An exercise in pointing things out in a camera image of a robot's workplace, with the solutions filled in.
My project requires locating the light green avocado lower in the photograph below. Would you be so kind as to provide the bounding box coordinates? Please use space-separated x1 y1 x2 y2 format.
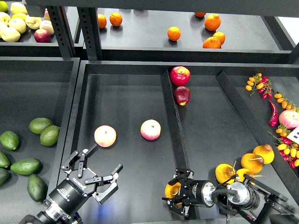
40 125 60 146

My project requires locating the avocado at edge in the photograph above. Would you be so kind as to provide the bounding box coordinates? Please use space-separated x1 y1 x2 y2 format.
0 151 11 168
0 168 10 185

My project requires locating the black tray divider right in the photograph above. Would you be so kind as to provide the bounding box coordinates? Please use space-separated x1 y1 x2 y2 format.
216 72 299 201

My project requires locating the orange right small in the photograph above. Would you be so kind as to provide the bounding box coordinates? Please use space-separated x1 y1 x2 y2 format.
213 32 226 45

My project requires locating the green avocado far left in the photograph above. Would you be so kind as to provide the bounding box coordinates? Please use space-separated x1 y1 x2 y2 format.
0 131 20 151

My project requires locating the black middle tray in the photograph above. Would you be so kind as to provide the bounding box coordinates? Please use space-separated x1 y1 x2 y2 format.
63 61 299 224

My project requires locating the red chili pepper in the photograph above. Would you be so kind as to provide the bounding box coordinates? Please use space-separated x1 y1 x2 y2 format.
269 100 278 127

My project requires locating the cherry tomato bunch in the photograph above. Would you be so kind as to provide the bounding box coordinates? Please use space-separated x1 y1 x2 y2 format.
268 125 299 169
245 73 273 99

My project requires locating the black tray divider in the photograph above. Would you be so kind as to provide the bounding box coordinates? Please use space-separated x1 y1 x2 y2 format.
160 69 199 220
216 72 299 201

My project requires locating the pink apple right edge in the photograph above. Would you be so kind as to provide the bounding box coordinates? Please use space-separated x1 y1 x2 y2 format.
278 110 299 129

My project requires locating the pink apple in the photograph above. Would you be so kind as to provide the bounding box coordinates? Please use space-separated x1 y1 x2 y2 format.
94 125 116 147
140 119 161 141

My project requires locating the orange front right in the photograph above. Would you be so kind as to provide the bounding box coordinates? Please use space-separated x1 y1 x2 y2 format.
203 37 221 49

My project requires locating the upper cherry tomato bunch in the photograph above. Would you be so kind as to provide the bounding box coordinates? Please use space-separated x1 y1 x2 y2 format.
245 73 273 99

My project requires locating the dark green avocado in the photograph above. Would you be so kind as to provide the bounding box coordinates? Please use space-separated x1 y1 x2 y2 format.
27 174 48 202

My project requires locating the pale peach on shelf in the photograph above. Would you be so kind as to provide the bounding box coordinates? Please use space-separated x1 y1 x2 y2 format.
39 20 54 35

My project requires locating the orange cherry tomato string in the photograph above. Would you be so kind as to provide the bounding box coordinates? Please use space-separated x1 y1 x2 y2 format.
274 91 298 112

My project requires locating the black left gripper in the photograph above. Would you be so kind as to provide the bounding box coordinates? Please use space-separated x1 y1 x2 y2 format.
49 144 123 216

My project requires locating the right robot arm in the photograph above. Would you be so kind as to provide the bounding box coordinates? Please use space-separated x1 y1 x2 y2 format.
162 168 299 224

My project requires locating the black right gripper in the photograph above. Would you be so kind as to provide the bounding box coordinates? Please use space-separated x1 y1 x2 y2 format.
162 168 215 217

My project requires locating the bright red apple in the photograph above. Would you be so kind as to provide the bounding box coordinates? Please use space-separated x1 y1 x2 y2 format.
170 66 191 86

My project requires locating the pink apple left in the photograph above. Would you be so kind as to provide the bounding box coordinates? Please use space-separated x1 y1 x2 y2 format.
94 125 116 147

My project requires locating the orange partly behind post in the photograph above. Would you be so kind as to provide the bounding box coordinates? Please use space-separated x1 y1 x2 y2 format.
97 14 107 29

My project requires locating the left black shelf post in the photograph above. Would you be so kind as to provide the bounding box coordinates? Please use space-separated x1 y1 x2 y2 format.
46 6 75 58

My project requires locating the lower cherry tomato bunch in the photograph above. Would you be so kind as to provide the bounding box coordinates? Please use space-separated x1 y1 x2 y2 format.
268 125 299 169

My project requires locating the dark red apple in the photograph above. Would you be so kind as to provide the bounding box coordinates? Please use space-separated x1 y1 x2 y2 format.
174 86 191 106

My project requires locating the orange centre shelf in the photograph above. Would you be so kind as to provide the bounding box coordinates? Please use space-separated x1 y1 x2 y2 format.
167 26 181 41

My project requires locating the black shelf post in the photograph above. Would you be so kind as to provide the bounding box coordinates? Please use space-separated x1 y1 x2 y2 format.
46 6 75 58
77 7 102 61

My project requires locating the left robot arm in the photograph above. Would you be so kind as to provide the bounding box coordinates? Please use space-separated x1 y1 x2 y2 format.
20 144 123 224

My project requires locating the light green avocado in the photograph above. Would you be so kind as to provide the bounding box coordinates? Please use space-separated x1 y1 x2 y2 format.
40 125 60 146
28 117 53 134

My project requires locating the black tray divider centre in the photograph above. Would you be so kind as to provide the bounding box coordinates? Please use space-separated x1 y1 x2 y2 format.
160 69 199 220

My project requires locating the pink apple centre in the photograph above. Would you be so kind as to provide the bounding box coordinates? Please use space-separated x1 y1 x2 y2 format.
140 119 161 141

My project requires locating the green avocado lying flat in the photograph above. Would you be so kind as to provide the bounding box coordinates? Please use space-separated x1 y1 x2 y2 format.
10 158 41 175

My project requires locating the black tray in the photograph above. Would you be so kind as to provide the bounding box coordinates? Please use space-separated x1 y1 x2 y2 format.
63 61 299 224
0 57 79 191

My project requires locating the light green avocado upper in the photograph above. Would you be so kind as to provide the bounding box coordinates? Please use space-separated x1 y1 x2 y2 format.
28 117 53 134

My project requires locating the black left tray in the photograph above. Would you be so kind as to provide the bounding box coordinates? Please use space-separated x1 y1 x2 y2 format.
0 57 79 191

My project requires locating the right black shelf post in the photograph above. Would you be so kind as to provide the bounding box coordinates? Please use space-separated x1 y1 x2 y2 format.
77 7 102 61

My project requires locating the red apple on shelf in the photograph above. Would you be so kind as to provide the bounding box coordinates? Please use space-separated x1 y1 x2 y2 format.
34 29 51 43

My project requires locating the white label card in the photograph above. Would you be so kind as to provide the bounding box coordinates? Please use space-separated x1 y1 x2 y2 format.
287 127 299 144

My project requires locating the avocado at lower left edge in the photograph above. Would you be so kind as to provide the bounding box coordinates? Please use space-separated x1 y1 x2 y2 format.
0 168 10 185

